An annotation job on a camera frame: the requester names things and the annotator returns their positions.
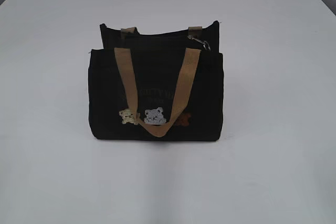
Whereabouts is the black canvas tote bag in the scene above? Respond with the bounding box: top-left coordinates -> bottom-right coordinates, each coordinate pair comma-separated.
88,21 -> 224,142

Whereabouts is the silver carabiner key ring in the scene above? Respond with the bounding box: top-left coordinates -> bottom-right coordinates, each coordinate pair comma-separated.
187,35 -> 212,51

